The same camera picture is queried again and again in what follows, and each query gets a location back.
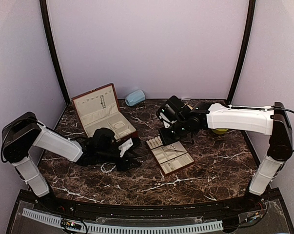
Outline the red earring tray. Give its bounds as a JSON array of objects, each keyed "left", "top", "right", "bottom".
[{"left": 146, "top": 136, "right": 194, "bottom": 176}]

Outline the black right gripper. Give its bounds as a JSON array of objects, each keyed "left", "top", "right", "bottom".
[{"left": 158, "top": 119, "right": 190, "bottom": 146}]

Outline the green small bowl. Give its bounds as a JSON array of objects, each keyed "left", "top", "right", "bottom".
[{"left": 211, "top": 129, "right": 229, "bottom": 135}]

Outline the white pearl necklace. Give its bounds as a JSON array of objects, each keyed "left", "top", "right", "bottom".
[{"left": 100, "top": 162, "right": 118, "bottom": 174}]

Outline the silver bangle right compartment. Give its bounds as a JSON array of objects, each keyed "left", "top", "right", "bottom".
[{"left": 119, "top": 131, "right": 129, "bottom": 137}]

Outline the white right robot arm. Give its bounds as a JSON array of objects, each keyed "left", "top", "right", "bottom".
[{"left": 157, "top": 96, "right": 294, "bottom": 212}]

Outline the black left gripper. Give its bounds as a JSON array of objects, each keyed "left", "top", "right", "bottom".
[{"left": 97, "top": 148, "right": 141, "bottom": 171}]

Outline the silver bangle compartment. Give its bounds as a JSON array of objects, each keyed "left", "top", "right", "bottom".
[
  {"left": 114, "top": 122, "right": 125, "bottom": 129},
  {"left": 119, "top": 131, "right": 129, "bottom": 137}
]

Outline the light blue cup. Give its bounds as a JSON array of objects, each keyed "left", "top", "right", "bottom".
[{"left": 125, "top": 90, "right": 145, "bottom": 106}]

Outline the red wooden jewelry box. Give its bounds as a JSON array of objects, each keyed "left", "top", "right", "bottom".
[{"left": 72, "top": 83, "right": 138, "bottom": 141}]

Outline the white slotted cable duct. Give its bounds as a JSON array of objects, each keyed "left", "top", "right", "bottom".
[{"left": 21, "top": 208, "right": 223, "bottom": 234}]

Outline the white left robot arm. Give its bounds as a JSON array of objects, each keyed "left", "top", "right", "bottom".
[{"left": 0, "top": 112, "right": 142, "bottom": 213}]

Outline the silver bangle back compartment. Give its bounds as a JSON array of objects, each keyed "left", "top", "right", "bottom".
[{"left": 114, "top": 122, "right": 125, "bottom": 129}]

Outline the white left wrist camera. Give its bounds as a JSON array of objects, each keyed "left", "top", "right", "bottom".
[{"left": 118, "top": 137, "right": 141, "bottom": 158}]

